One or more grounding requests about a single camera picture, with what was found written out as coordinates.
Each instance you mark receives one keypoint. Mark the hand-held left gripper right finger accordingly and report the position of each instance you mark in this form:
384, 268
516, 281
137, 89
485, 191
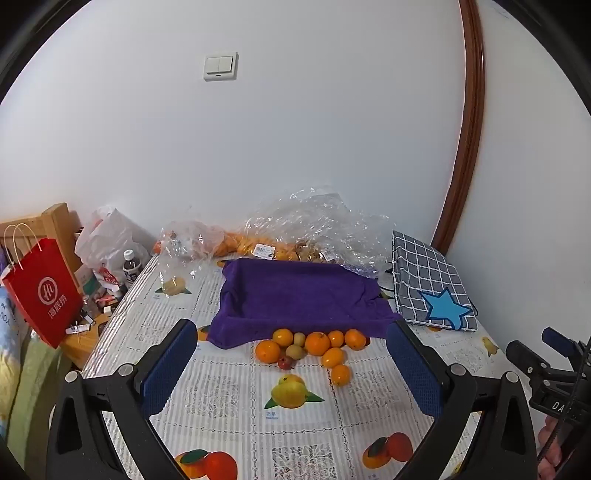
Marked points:
415, 369

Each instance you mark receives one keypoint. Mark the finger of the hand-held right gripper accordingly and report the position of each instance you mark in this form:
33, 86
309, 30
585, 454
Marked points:
556, 335
526, 357

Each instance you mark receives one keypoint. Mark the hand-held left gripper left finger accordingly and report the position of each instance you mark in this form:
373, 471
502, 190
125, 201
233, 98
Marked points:
171, 364

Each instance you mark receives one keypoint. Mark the small orange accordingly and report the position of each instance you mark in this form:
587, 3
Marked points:
335, 338
340, 374

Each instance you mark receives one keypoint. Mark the oval kumquat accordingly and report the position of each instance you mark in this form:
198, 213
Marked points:
333, 357

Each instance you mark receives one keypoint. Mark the large smooth orange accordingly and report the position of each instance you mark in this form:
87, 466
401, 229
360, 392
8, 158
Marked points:
268, 350

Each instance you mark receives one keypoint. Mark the large orange with stem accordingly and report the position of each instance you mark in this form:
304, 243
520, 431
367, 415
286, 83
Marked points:
317, 343

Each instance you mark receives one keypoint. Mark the small red fruit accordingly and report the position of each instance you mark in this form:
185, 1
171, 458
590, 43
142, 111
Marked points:
286, 363

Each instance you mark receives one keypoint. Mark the small tan round fruit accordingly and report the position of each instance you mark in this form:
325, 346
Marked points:
299, 338

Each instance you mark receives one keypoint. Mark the small green-brown round fruit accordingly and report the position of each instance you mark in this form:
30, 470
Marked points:
294, 351

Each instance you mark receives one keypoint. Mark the purple towel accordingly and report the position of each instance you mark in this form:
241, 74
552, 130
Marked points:
300, 295

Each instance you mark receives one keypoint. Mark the person's right hand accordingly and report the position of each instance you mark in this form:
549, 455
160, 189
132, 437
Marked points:
550, 441

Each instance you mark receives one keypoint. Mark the wooden side table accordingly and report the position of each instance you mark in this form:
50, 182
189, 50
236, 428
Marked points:
85, 341

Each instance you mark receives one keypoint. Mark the grey checked bag with star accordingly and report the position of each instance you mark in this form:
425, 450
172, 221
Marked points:
425, 277

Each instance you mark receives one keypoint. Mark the dark bottle with white cap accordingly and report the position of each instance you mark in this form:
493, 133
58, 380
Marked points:
130, 265

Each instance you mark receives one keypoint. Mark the red and white packet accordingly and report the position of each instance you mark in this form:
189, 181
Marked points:
107, 277

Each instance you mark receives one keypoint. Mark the small cardboard box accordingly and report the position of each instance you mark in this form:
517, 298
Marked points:
85, 279

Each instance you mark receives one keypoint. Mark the small clear plastic bag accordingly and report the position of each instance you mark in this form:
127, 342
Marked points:
184, 240

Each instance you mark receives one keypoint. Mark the white plastic bag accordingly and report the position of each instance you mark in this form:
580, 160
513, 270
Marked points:
111, 240

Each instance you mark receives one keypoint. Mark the bagged pile of small oranges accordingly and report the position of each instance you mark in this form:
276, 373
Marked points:
244, 244

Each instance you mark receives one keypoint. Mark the white barcode label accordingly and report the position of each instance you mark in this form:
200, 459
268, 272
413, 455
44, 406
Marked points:
264, 250

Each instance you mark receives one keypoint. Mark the red paper bag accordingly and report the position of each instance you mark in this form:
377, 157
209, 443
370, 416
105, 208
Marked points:
41, 290

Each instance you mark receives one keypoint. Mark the bagged pile of brown longans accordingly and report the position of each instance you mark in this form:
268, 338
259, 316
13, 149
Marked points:
311, 254

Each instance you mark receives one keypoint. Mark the large clear plastic bag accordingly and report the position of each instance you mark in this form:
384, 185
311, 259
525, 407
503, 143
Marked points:
323, 217

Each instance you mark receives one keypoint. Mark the wooden headboard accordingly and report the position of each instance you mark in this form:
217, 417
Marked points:
55, 221

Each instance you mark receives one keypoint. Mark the brown wooden door frame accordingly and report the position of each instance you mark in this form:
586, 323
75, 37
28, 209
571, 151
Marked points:
471, 138

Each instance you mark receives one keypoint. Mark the white light switch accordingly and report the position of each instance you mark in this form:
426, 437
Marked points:
221, 67

